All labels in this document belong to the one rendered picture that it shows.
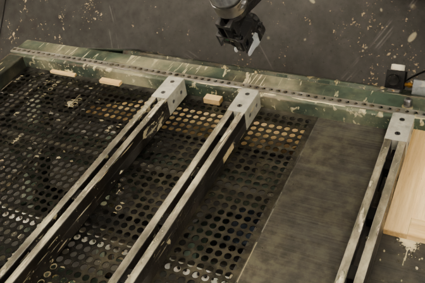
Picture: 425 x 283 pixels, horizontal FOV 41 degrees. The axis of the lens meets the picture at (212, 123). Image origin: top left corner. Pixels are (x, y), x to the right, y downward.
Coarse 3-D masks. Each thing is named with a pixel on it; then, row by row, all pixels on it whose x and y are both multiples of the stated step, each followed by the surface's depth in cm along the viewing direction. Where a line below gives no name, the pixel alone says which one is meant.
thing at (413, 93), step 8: (392, 64) 183; (400, 64) 185; (392, 72) 182; (400, 72) 181; (392, 80) 178; (400, 80) 181; (408, 80) 188; (416, 80) 180; (424, 80) 180; (384, 88) 192; (400, 88) 181; (416, 88) 180; (424, 88) 179; (408, 96) 175; (416, 96) 175; (424, 96) 179
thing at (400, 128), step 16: (400, 128) 160; (384, 144) 156; (400, 144) 155; (384, 160) 151; (400, 160) 150; (384, 176) 151; (368, 192) 143; (384, 192) 142; (368, 208) 138; (384, 208) 138; (368, 224) 138; (384, 224) 140; (352, 240) 131; (368, 240) 131; (352, 256) 128; (368, 256) 127; (352, 272) 125; (368, 272) 127
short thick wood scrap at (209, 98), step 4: (208, 96) 194; (212, 96) 193; (216, 96) 193; (220, 96) 193; (204, 100) 193; (208, 100) 193; (212, 100) 192; (216, 100) 191; (220, 100) 192; (216, 104) 192
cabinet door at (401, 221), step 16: (416, 144) 162; (416, 160) 157; (400, 176) 153; (416, 176) 152; (400, 192) 148; (416, 192) 148; (400, 208) 144; (416, 208) 144; (400, 224) 140; (416, 224) 139; (416, 240) 137
